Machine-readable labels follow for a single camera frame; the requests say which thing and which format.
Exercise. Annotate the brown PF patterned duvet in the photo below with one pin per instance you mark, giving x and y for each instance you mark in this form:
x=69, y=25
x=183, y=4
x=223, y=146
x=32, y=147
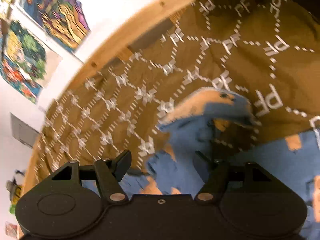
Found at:
x=267, y=51

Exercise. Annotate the colourful poster upper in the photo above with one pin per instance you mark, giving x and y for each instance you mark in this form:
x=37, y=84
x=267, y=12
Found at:
x=63, y=20

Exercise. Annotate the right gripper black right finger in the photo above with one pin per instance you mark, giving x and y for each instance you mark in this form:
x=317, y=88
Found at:
x=213, y=174

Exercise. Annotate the colourful poster lower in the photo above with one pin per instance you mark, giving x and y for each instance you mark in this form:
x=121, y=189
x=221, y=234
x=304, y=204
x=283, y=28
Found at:
x=24, y=62

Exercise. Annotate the blue pants with orange cars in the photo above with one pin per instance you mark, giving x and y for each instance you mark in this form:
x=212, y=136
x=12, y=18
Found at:
x=220, y=124

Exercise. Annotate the colourful poster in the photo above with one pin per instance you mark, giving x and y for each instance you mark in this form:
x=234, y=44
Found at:
x=63, y=20
x=24, y=62

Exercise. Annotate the wooden bed frame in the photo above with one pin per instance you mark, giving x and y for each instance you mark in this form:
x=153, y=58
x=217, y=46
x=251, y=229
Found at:
x=134, y=92

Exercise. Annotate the grey wall switch plate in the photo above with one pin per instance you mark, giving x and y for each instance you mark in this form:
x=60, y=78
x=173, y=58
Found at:
x=22, y=132

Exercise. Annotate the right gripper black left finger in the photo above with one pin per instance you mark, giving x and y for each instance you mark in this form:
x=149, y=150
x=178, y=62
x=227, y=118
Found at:
x=109, y=174

